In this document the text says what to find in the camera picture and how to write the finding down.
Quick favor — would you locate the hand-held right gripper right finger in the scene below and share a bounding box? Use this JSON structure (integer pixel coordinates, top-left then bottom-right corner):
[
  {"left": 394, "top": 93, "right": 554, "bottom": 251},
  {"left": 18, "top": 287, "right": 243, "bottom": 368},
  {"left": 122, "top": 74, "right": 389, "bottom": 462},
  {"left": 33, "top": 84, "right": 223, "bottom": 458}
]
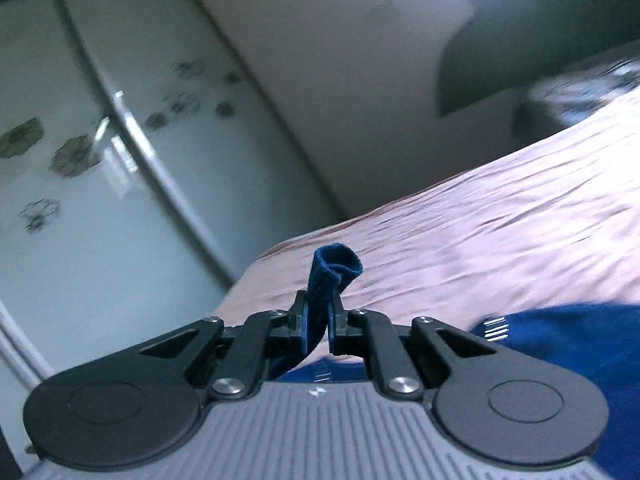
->
[{"left": 327, "top": 294, "right": 502, "bottom": 402}]

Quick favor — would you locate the bed with pink sheet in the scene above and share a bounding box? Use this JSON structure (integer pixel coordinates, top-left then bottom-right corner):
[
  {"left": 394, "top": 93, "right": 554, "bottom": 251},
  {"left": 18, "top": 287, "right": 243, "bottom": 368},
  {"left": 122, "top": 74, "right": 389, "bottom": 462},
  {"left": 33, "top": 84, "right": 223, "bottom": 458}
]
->
[{"left": 227, "top": 85, "right": 640, "bottom": 361}]

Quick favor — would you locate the wardrobe with floral glass doors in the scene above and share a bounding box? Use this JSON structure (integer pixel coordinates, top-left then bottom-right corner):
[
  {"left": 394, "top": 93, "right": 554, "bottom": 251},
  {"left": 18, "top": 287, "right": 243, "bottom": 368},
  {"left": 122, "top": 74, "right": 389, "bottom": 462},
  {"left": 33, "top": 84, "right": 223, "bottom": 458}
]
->
[{"left": 0, "top": 0, "right": 347, "bottom": 411}]

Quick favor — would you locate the dark blue garment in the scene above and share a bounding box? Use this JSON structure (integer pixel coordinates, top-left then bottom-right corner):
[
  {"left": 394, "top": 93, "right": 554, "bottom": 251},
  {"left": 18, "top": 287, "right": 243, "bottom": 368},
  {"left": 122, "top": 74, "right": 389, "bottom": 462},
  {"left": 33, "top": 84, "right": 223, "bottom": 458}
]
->
[{"left": 272, "top": 243, "right": 640, "bottom": 480}]

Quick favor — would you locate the dark arched headboard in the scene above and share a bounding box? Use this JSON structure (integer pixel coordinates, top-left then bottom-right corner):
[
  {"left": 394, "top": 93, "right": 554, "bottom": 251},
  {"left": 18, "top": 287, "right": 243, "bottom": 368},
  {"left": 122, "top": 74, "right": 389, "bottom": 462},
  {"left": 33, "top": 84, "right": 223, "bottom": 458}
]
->
[{"left": 435, "top": 0, "right": 640, "bottom": 119}]

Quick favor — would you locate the grey patterned pillow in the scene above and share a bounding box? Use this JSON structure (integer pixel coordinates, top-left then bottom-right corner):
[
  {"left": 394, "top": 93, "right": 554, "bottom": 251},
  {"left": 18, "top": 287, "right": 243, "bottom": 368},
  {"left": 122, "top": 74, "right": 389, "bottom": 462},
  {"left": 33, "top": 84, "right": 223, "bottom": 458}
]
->
[{"left": 514, "top": 56, "right": 640, "bottom": 137}]

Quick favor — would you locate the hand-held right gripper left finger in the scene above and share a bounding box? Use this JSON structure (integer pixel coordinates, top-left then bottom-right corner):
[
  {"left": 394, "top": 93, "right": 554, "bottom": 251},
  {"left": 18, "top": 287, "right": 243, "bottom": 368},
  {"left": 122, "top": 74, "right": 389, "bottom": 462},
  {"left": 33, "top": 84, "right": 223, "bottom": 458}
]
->
[{"left": 137, "top": 290, "right": 307, "bottom": 402}]

